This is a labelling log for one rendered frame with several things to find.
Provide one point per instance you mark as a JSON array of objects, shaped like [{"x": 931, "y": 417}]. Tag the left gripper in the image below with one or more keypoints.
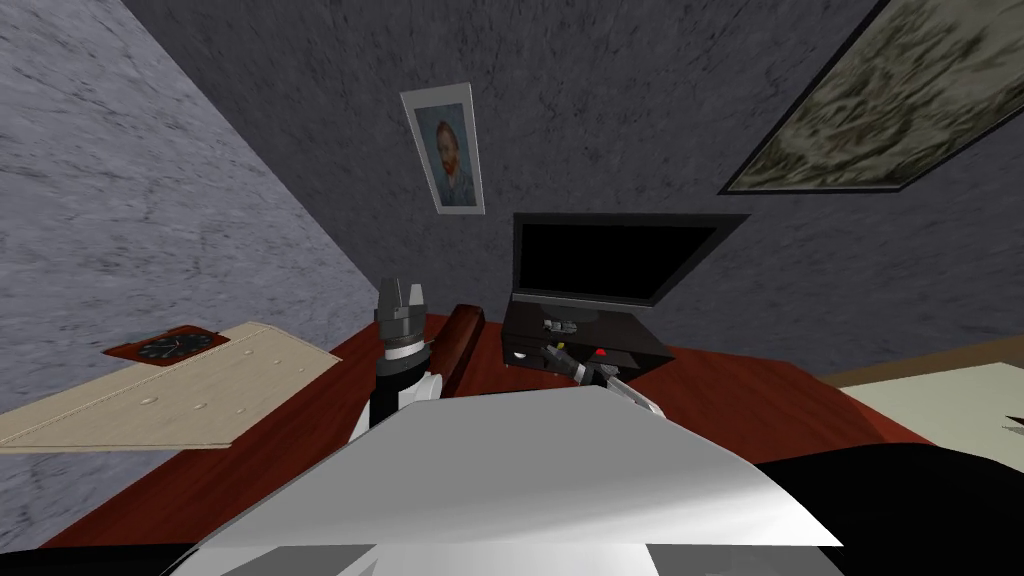
[{"x": 402, "y": 330}]

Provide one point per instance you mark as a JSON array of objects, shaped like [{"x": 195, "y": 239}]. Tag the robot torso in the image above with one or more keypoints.
[{"x": 512, "y": 480}]

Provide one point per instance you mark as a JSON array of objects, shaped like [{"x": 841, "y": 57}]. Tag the pale wooden cupboard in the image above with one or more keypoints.
[{"x": 184, "y": 400}]

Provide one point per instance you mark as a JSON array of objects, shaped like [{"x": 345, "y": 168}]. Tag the white-framed portrait picture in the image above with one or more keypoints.
[{"x": 450, "y": 152}]

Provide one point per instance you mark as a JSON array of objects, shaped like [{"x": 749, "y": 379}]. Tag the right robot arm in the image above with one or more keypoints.
[{"x": 904, "y": 512}]

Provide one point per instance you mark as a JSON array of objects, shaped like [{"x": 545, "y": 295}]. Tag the black television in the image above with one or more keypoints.
[{"x": 608, "y": 260}]

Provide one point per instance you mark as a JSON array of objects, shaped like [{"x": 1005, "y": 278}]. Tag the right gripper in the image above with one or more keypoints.
[{"x": 572, "y": 364}]

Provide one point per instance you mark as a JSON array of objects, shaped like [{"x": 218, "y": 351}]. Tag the large black-framed painting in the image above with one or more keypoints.
[{"x": 888, "y": 104}]

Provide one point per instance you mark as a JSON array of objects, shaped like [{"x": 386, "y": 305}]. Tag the red-brown wooden desk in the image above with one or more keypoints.
[{"x": 736, "y": 400}]

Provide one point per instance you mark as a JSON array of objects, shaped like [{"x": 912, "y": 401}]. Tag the red-brown square wall clock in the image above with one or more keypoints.
[{"x": 166, "y": 346}]

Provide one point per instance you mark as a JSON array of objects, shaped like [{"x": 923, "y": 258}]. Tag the dark brown wooden block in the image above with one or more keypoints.
[{"x": 460, "y": 344}]

